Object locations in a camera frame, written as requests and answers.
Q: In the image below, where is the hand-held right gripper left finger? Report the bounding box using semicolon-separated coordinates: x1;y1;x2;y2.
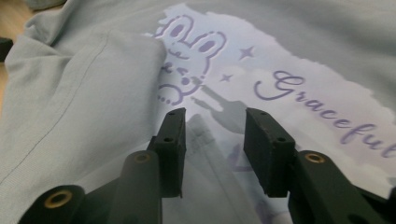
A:
148;106;187;199

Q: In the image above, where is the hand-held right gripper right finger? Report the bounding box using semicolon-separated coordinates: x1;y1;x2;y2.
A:
243;107;296;198

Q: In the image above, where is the light blue printed t-shirt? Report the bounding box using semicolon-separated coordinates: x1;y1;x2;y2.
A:
0;0;396;224

